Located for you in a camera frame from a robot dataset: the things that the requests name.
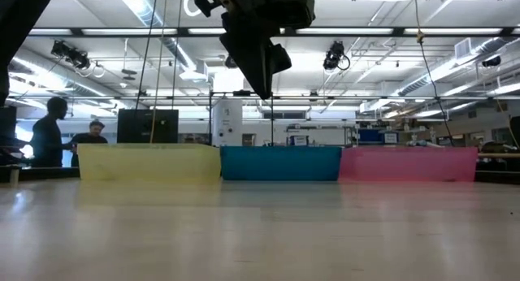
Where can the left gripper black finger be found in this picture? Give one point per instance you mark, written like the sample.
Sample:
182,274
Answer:
252,53
280,59

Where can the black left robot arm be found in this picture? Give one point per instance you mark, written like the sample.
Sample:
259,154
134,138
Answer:
16,21

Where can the round black ceiling lamp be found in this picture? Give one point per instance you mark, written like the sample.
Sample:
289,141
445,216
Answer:
228,62

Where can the black overhead light bar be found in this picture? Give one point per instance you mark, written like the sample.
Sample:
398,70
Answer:
183,31

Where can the white cabinet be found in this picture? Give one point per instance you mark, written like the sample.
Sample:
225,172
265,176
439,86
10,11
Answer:
227,122

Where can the white sign box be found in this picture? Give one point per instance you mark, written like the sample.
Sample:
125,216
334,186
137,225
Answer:
300,140

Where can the blue plastic bin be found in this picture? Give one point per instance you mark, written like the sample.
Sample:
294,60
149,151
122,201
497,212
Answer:
280,163

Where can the blue crate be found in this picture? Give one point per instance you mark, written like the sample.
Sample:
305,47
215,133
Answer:
369,135

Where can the black monitor box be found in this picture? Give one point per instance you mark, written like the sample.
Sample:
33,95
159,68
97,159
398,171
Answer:
134,126

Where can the yellow plastic bin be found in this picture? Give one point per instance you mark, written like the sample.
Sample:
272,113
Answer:
150,163

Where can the pink plastic bin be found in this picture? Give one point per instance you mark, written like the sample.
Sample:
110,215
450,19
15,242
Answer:
406,163

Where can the person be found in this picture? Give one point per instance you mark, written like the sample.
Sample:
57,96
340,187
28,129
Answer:
46,139
95,128

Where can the white air vent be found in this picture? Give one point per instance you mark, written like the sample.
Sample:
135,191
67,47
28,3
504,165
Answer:
463,49

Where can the dark ceiling device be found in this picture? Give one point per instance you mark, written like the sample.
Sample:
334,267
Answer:
491,61

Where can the wooden table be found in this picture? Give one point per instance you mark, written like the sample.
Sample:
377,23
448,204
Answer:
499,155

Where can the black equipment silhouette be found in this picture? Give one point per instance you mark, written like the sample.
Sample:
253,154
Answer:
7,122

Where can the black ceiling camera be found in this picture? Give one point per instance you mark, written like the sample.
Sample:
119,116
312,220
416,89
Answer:
334,53
71,54

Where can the thin black horizontal rail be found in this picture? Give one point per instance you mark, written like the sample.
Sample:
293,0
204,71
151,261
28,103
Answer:
365,97

